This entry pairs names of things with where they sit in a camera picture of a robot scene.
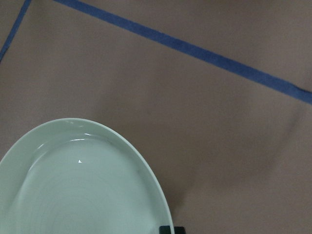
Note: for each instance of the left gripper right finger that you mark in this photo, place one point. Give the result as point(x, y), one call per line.
point(179, 230)

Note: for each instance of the pale green plate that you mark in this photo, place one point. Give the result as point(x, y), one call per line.
point(75, 176)

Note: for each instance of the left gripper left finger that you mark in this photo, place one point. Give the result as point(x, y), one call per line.
point(165, 230)

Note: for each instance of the blue tape line lengthwise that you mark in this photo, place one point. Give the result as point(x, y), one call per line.
point(14, 28)

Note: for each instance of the blue tape line crosswise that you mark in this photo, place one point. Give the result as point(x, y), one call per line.
point(194, 51)

